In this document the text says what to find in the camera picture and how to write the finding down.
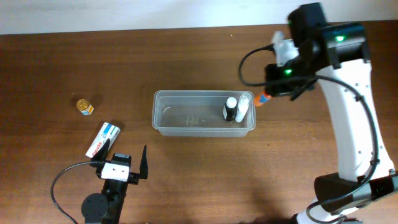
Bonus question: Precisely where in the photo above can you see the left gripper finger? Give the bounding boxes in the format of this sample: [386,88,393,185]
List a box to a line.
[90,139,110,166]
[139,145,149,179]

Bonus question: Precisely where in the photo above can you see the orange tube white cap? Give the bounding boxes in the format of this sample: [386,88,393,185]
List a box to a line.
[253,91,272,106]

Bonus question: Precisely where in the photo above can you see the clear white dropper bottle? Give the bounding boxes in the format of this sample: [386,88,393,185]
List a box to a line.
[235,93,251,123]

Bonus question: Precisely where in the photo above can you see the dark bottle white cap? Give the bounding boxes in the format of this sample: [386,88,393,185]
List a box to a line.
[223,97,238,121]

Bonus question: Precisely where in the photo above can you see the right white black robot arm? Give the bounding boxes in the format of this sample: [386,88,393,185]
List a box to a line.
[265,2,397,223]

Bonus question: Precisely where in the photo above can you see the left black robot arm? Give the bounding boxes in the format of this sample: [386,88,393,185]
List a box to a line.
[81,139,149,224]

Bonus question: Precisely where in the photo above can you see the clear plastic container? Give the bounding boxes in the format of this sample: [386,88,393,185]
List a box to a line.
[152,90,256,138]

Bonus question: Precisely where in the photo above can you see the white medicine box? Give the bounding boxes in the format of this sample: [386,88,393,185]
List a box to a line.
[85,122,121,158]

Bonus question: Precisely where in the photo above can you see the small gold lid jar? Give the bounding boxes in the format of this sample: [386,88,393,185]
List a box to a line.
[76,99,94,115]

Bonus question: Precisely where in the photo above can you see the left black camera cable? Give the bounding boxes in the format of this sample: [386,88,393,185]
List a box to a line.
[50,161,103,224]

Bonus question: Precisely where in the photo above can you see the black camera cable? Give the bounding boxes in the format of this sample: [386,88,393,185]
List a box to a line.
[238,44,380,224]
[50,161,103,224]

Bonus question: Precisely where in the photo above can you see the right black camera cable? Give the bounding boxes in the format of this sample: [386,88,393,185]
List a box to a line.
[238,44,380,224]

